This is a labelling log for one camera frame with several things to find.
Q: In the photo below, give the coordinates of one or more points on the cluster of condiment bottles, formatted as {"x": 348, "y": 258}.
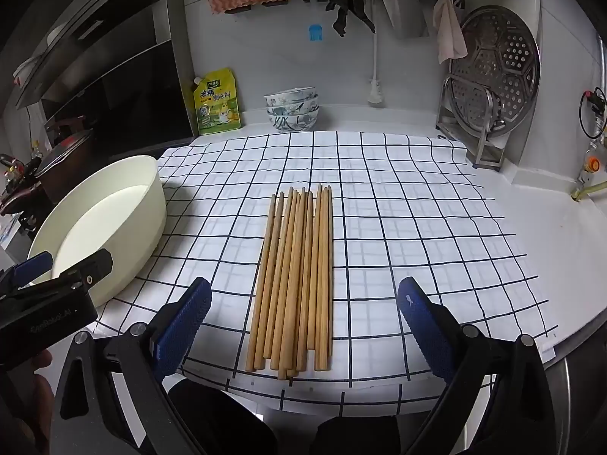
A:
{"x": 14, "y": 168}

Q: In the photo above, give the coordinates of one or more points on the brown cooking pot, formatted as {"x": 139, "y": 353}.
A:
{"x": 66, "y": 151}

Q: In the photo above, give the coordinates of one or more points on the black gas stove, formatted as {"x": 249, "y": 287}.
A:
{"x": 28, "y": 227}

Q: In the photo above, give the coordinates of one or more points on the perforated metal steamer plate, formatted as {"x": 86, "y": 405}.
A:
{"x": 502, "y": 57}

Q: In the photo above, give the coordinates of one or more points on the blue wall sticker hook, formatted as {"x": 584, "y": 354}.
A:
{"x": 316, "y": 33}

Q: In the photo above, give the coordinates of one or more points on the white round basin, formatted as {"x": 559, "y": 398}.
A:
{"x": 142, "y": 199}

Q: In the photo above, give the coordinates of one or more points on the yellow seasoning pouch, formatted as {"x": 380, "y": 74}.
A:
{"x": 218, "y": 109}

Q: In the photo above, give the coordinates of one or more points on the gas pipe valve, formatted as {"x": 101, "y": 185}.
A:
{"x": 591, "y": 165}

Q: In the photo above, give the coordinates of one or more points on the white black checked cloth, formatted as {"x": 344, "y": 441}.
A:
{"x": 403, "y": 227}

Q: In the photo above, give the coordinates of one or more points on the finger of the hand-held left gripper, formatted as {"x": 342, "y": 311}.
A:
{"x": 90, "y": 268}
{"x": 33, "y": 263}

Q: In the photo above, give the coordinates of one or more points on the white dish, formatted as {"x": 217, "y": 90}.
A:
{"x": 28, "y": 68}

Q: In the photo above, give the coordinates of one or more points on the black hanging cloth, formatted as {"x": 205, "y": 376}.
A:
{"x": 351, "y": 4}

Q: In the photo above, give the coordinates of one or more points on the black range hood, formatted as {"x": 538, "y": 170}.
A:
{"x": 133, "y": 85}

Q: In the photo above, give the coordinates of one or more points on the pile of wooden chopsticks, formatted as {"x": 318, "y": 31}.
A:
{"x": 289, "y": 294}

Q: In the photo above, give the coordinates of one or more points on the metal dish rack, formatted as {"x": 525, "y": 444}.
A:
{"x": 488, "y": 151}

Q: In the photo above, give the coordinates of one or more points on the beige hanging towel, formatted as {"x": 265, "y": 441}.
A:
{"x": 448, "y": 33}

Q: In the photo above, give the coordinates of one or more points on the person's left hand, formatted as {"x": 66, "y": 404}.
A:
{"x": 38, "y": 388}

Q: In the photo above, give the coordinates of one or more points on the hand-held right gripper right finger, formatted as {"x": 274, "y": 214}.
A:
{"x": 422, "y": 327}

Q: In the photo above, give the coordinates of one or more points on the white patterned ceramic bowl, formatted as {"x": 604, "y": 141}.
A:
{"x": 289, "y": 95}
{"x": 293, "y": 122}
{"x": 291, "y": 110}

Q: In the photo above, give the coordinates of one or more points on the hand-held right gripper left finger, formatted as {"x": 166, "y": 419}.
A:
{"x": 187, "y": 327}

